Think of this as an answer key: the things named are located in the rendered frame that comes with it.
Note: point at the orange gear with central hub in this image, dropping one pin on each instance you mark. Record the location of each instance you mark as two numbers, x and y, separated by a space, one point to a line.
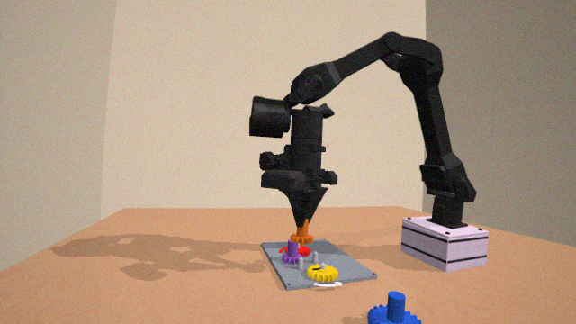
302 235

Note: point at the red gear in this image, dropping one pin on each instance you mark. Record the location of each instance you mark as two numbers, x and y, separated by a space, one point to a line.
303 250

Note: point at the purple gear with tall hub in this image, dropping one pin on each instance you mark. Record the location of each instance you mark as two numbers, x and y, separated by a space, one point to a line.
292 256

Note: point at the blue gear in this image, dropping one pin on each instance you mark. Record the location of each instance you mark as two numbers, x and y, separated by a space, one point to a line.
393 313

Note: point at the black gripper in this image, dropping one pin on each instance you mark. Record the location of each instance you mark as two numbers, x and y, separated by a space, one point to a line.
302 182

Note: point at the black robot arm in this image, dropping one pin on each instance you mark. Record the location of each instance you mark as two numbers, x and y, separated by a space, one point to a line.
420 67

